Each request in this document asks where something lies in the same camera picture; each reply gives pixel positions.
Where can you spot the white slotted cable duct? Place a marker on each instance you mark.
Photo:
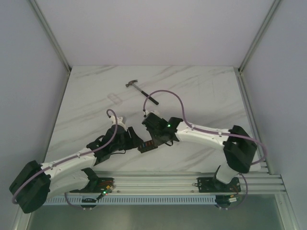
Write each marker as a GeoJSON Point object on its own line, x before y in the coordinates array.
{"type": "Point", "coordinates": [116, 199]}

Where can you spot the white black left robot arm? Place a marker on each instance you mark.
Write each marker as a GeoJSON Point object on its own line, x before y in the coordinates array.
{"type": "Point", "coordinates": [38, 182]}

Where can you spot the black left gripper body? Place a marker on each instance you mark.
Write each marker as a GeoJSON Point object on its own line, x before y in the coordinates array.
{"type": "Point", "coordinates": [131, 138]}

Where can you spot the aluminium frame post left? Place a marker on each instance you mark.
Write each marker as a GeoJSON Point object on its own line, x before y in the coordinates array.
{"type": "Point", "coordinates": [49, 33]}

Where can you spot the clear plastic fuse box cover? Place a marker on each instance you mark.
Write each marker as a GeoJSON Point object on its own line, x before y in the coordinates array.
{"type": "Point", "coordinates": [114, 99]}

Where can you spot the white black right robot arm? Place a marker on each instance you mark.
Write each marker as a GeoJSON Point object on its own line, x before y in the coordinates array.
{"type": "Point", "coordinates": [238, 147]}

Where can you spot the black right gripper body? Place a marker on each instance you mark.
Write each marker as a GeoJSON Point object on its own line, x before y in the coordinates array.
{"type": "Point", "coordinates": [155, 136]}

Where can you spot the black fuse box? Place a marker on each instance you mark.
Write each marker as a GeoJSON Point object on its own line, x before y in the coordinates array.
{"type": "Point", "coordinates": [147, 146]}

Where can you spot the aluminium frame rail right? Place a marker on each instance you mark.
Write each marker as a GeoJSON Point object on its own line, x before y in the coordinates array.
{"type": "Point", "coordinates": [260, 34]}

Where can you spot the aluminium front rail base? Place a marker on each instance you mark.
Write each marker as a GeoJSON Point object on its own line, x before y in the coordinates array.
{"type": "Point", "coordinates": [183, 183]}

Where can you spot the claw hammer black handle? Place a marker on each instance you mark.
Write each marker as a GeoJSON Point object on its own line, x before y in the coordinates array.
{"type": "Point", "coordinates": [132, 83]}

